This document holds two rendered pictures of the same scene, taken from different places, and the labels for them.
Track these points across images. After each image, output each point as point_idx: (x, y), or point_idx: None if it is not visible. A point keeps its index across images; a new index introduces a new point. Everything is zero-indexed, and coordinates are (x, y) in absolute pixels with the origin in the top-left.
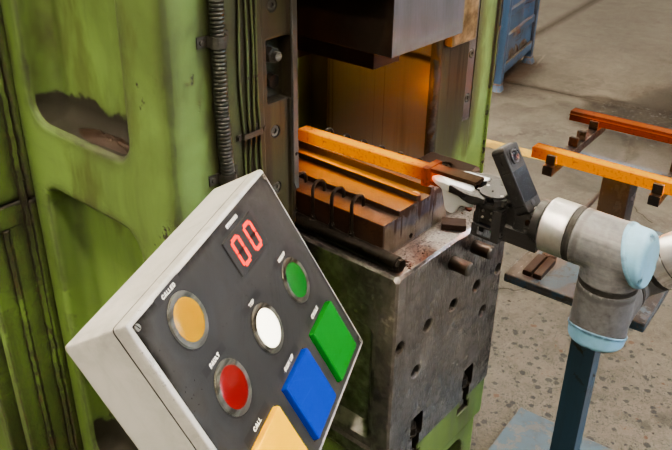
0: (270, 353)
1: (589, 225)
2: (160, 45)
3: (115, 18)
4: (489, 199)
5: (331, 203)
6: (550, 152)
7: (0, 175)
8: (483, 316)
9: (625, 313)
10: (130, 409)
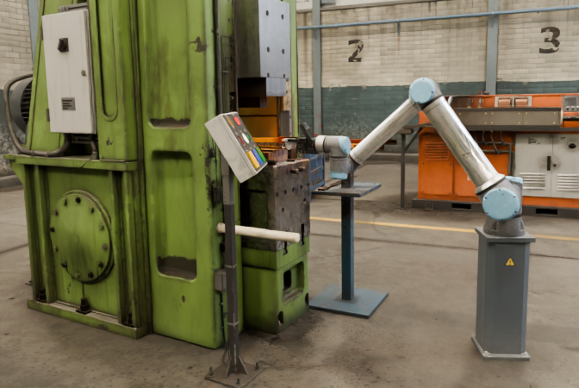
0: (246, 142)
1: (329, 138)
2: (204, 85)
3: (183, 87)
4: (300, 140)
5: None
6: None
7: (133, 149)
8: (305, 203)
9: (344, 164)
10: (220, 138)
